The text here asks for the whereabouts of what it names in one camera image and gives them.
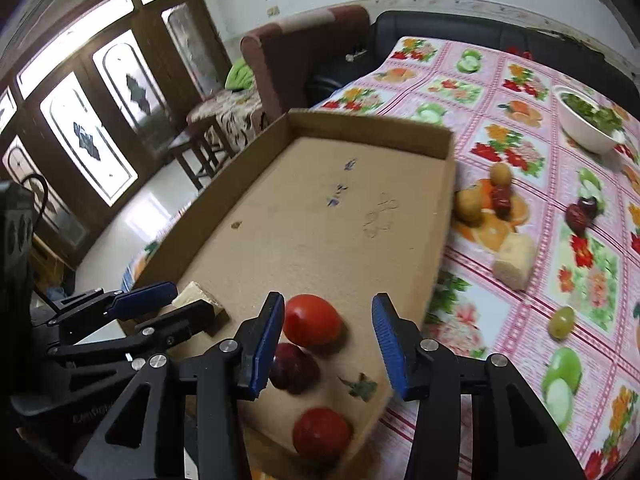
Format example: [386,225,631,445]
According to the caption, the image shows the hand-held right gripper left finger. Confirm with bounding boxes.
[74,291,286,480]

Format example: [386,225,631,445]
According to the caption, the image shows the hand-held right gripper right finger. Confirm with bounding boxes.
[371,292,588,480]

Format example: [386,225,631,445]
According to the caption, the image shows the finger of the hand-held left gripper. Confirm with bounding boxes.
[50,281,179,332]
[47,300,217,362]

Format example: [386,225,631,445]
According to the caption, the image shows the pale cheese wedge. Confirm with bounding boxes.
[171,281,228,318]

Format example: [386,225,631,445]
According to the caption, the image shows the red tomato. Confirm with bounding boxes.
[282,294,343,348]
[292,407,352,461]

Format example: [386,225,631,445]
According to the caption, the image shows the shallow cardboard box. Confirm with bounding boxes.
[131,108,457,480]

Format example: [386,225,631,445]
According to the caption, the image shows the large tan round fruit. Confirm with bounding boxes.
[452,186,485,226]

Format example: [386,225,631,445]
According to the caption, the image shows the dark red apple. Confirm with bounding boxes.
[565,197,598,235]

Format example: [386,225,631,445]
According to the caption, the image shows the dark red plum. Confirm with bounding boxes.
[270,342,321,395]

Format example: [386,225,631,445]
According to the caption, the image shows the green leaf scrap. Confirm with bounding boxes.
[338,372,379,403]

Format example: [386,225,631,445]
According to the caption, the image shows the wooden stool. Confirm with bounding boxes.
[167,125,236,191]

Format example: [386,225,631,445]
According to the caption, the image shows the green grape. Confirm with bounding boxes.
[547,306,577,341]

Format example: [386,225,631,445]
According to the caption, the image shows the red jujube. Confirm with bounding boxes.
[490,185,512,220]

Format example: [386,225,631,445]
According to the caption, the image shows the patterned chair blanket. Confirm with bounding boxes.
[187,91,268,153]

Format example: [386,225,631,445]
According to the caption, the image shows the small tan round fruit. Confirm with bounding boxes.
[488,161,513,188]

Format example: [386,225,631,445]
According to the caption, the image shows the green cloth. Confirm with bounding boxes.
[225,57,256,92]

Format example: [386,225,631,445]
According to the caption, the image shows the pink fruit print tablecloth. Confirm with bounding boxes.
[122,35,640,480]

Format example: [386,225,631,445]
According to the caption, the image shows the wooden door with glass panes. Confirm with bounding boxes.
[0,0,231,271]

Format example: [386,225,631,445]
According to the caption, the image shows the brown armchair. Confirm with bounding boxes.
[240,4,371,121]

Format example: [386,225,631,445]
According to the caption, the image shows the white bowl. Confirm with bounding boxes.
[551,84,627,155]

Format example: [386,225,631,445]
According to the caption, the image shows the green leafy vegetables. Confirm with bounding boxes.
[562,91,623,133]

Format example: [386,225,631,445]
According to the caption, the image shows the black leather sofa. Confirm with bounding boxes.
[306,9,640,107]

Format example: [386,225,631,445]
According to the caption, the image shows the black cable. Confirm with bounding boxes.
[20,172,49,216]

